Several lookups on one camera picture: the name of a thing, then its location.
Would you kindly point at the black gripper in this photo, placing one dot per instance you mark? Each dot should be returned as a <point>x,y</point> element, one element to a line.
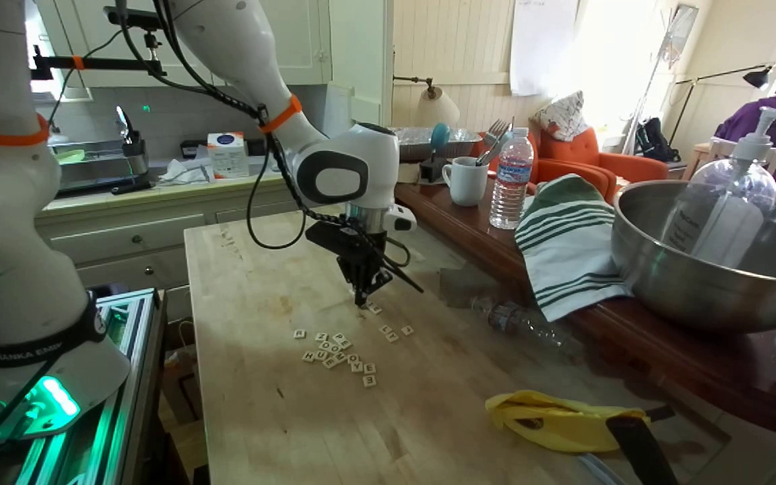
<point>361,250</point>

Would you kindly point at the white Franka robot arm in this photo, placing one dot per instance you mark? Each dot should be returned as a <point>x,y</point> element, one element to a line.
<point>10,224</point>

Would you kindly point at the white ceramic mug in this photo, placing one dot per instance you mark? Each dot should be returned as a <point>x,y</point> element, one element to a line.
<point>466,181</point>

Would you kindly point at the crushed clear plastic bottle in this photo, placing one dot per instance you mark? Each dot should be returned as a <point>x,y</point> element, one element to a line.
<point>513,319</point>

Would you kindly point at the aluminium foil tray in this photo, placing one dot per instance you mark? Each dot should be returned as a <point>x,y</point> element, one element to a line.
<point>429,138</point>

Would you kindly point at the clear plastic water bottle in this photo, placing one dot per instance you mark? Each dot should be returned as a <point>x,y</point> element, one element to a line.
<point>510,180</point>

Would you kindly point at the metal utensils in mug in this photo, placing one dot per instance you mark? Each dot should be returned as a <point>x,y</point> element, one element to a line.
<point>493,143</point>

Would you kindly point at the white desk lamp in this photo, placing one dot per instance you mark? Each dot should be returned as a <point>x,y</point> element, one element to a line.
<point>436,110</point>

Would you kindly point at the white tape roll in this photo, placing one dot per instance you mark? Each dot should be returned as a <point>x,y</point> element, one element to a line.
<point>227,150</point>

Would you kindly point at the green striped dish towel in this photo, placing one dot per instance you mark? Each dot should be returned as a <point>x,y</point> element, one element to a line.
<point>567,243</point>

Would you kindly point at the white crumpled rags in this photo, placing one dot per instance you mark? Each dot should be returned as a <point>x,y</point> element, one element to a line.
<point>185,172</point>

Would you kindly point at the white drawer cabinet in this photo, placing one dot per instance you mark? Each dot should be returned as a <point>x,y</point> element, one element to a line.
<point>126,238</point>

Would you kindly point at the orange armchair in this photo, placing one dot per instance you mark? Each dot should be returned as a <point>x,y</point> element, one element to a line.
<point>586,162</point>

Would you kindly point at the patterned pillow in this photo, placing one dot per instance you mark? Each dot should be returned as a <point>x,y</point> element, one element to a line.
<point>567,114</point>

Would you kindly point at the dark wooden counter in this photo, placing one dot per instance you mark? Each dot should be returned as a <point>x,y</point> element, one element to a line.
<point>673,360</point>

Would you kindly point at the black bag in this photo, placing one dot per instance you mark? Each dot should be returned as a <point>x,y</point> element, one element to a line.
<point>652,138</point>

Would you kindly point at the large steel mixing bowl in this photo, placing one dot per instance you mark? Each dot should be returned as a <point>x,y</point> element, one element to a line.
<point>700,298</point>

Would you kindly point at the clear pump sanitizer bottle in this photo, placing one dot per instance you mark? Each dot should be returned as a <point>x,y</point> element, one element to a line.
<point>728,217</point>

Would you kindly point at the black floor lamp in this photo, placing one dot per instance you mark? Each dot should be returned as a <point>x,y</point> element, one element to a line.
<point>755,77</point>

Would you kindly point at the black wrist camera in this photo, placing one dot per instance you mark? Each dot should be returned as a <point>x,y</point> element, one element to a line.
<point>327,236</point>

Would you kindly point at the white wall cabinet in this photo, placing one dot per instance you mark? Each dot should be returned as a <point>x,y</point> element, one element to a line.
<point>308,36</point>

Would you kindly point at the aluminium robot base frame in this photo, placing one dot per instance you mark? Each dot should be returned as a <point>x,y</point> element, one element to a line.
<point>119,405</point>

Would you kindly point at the white wall paper sheet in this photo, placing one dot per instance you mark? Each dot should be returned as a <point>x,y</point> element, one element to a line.
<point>538,44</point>

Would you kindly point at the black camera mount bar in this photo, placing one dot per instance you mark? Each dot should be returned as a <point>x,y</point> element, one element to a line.
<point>92,64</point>

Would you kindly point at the black camera on stand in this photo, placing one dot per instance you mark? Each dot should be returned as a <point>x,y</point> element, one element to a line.
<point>133,17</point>

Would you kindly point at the hanging wall picture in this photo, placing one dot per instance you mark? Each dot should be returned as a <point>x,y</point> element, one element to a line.
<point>679,32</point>

